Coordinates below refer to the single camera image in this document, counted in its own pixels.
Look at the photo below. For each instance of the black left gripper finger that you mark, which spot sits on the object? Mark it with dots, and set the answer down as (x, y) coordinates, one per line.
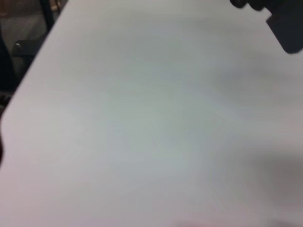
(288, 28)

